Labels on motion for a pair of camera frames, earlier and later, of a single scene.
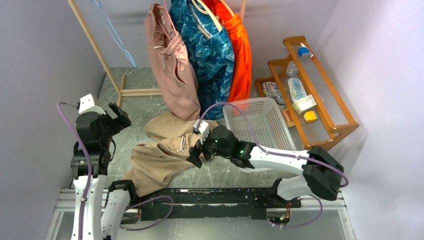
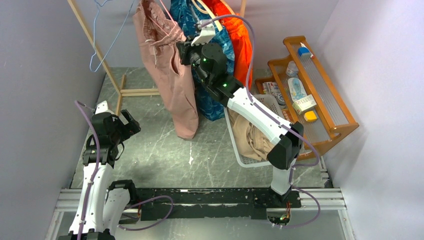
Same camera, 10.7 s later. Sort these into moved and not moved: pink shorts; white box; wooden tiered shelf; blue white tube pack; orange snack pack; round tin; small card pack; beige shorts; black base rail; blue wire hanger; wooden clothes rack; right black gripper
Moved: right black gripper; beige shorts; blue wire hanger; pink shorts
Not moved: wooden tiered shelf; white box; wooden clothes rack; small card pack; blue white tube pack; black base rail; orange snack pack; round tin
